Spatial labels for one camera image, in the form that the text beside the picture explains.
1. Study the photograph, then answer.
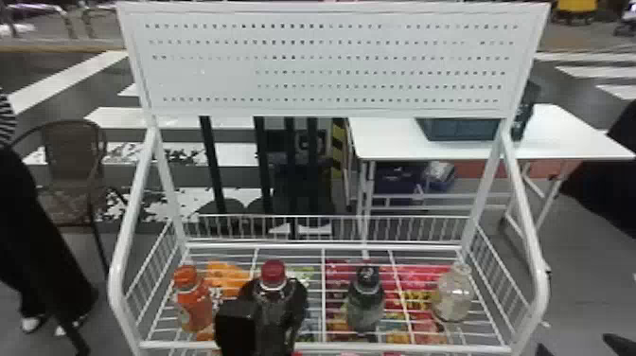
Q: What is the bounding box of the clear bottle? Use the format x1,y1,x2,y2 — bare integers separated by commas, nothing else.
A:
430,262,476,323

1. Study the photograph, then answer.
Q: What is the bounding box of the orange snack packet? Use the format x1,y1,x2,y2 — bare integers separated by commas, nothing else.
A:
205,260,252,300

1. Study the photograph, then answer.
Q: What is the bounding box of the grey bottle black cap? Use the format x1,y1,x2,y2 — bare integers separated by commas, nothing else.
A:
345,265,387,333

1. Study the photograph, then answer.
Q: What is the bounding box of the white wire rack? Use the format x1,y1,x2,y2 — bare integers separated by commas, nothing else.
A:
107,0,552,356

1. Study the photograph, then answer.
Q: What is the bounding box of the dark bottle red cap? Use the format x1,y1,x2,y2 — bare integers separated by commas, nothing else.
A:
238,258,309,356

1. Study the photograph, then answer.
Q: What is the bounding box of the brown mesh chair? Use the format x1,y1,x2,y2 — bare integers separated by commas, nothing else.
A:
11,118,130,277

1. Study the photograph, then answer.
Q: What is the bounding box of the white side table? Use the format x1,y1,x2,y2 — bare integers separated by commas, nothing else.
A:
345,102,636,240

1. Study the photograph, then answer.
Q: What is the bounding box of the blue basket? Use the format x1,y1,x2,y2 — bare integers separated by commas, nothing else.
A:
415,117,503,142

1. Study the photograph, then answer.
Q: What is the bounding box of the orange bottle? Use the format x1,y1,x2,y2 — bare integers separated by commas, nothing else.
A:
172,264,215,333

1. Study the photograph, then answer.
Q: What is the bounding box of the yellow black striped post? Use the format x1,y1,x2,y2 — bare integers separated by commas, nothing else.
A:
329,117,348,172

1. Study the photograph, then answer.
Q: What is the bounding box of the person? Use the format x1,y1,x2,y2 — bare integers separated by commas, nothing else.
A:
0,87,99,356

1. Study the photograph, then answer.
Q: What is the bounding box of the blue box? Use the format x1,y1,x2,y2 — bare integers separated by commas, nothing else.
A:
373,163,429,208

